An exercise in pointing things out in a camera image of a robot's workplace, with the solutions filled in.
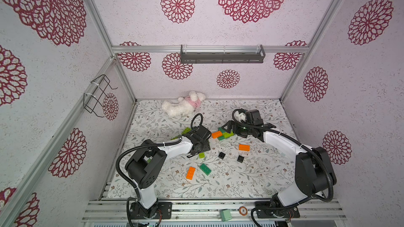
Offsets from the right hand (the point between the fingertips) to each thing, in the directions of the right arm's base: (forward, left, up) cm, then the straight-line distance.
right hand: (227, 127), depth 88 cm
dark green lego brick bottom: (-20, +12, -12) cm, 26 cm away
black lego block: (-12, +3, -12) cm, 17 cm away
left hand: (-7, +13, -11) cm, 19 cm away
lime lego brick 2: (+1, -2, -10) cm, 10 cm away
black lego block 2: (-13, -8, -13) cm, 20 cm away
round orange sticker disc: (-39, -6, -13) cm, 41 cm away
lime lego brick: (-12, +14, -11) cm, 22 cm away
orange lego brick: (+1, +6, -11) cm, 12 cm away
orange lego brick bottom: (-22, +20, -11) cm, 32 cm away
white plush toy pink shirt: (+18, +27, -3) cm, 32 cm away
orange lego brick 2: (-6, -11, -14) cm, 19 cm away
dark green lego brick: (0, +3, -12) cm, 12 cm away
